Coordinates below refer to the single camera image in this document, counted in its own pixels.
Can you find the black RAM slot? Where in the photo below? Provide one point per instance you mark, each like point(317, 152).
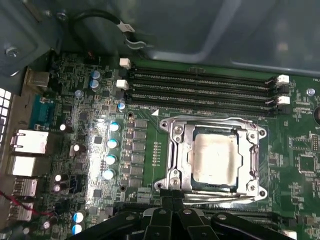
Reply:
point(200, 83)
point(200, 93)
point(262, 217)
point(237, 206)
point(200, 103)
point(200, 75)

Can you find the teal serial port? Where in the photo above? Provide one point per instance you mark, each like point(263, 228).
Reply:
point(42, 112)

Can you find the green motherboard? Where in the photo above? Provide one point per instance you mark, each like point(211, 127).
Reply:
point(287, 180)

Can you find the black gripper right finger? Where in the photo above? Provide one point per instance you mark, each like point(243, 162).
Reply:
point(192, 225)

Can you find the silver USB port block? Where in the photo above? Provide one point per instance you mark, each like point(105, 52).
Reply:
point(25, 187)
point(21, 212)
point(22, 166)

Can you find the CPU socket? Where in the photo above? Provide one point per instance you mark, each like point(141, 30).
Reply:
point(175, 176)

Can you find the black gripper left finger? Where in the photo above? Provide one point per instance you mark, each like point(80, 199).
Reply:
point(157, 225)

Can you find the silver network port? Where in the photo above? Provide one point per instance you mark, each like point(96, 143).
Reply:
point(30, 142)

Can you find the silver CPU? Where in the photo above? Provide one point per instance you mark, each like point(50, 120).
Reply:
point(215, 160)

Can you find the open black PC case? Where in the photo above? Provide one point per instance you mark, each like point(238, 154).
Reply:
point(225, 30)

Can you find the silver board screw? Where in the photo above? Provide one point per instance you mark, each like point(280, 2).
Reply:
point(310, 91)

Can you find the small silver port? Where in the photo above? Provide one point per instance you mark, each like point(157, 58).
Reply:
point(37, 78)

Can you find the blue top capacitor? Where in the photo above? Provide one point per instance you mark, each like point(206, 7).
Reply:
point(95, 74)
point(112, 143)
point(108, 174)
point(94, 84)
point(121, 106)
point(114, 126)
point(110, 159)
point(78, 217)
point(76, 228)

